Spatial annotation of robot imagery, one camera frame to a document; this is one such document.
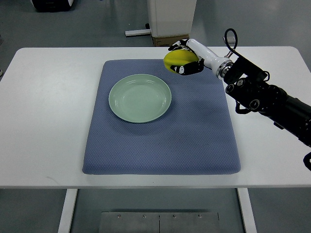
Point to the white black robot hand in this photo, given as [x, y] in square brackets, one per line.
[207, 58]

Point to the yellow starfruit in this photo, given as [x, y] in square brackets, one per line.
[176, 59]

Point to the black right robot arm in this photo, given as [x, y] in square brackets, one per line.
[248, 85]

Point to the light green plate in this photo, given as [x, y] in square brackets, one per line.
[140, 98]

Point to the cardboard box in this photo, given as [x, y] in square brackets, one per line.
[167, 41]

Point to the white cabinet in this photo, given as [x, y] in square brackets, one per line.
[170, 17]

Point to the white metal floor bar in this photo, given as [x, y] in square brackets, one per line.
[133, 33]

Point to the blue quilted mat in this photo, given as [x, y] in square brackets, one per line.
[194, 137]

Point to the white right table leg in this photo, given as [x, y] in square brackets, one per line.
[246, 211]

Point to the white table leg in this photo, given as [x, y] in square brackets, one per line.
[67, 211]
[246, 211]

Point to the black white device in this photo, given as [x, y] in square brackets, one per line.
[52, 5]

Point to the white left table leg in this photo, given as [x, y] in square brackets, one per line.
[67, 211]

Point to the metal base plate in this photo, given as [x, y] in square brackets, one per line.
[159, 222]

